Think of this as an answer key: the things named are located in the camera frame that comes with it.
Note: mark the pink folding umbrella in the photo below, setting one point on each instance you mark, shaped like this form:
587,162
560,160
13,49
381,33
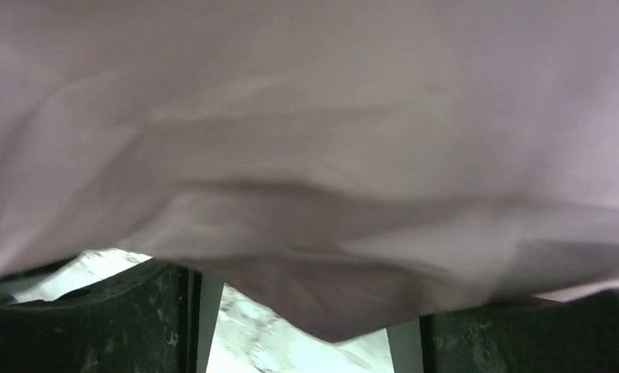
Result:
348,164

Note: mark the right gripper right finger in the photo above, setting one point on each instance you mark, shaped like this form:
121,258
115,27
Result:
537,336

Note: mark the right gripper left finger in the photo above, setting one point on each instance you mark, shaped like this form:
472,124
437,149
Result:
152,317

